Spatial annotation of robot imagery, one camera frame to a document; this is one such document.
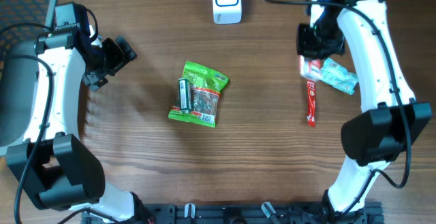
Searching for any orange tissue pack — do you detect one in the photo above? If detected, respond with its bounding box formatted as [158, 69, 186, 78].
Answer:
[299, 55, 322, 82]

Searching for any teal tissue pack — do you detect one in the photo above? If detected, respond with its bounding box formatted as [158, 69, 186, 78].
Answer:
[321, 58, 358, 95]

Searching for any red snack bar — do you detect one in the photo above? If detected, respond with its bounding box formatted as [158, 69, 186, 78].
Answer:
[307, 80, 316, 127]

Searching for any green white small box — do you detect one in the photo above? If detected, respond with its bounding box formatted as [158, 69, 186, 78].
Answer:
[178, 78, 192, 113]

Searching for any green snack bag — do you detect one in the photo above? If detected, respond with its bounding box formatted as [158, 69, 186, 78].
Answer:
[168, 61, 229, 127]

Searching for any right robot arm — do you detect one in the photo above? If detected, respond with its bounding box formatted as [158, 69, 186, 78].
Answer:
[297, 0, 432, 223]

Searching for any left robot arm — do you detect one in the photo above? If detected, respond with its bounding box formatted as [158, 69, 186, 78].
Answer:
[6, 2, 155, 223]

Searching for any white barcode scanner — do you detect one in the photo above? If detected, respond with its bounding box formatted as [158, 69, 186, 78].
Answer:
[212, 0, 243, 25]

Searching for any grey plastic mesh basket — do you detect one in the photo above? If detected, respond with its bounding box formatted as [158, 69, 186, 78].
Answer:
[1, 0, 57, 156]

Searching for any left black camera cable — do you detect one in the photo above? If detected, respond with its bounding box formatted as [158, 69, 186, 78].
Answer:
[0, 22, 57, 224]

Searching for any black camera cable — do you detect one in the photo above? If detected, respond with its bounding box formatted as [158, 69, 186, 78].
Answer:
[262, 0, 412, 218]
[0, 22, 57, 224]

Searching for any right black camera cable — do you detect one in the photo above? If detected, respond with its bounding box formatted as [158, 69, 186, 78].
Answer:
[262, 0, 412, 218]

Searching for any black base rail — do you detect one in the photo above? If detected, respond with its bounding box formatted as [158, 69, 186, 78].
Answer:
[80, 202, 386, 224]

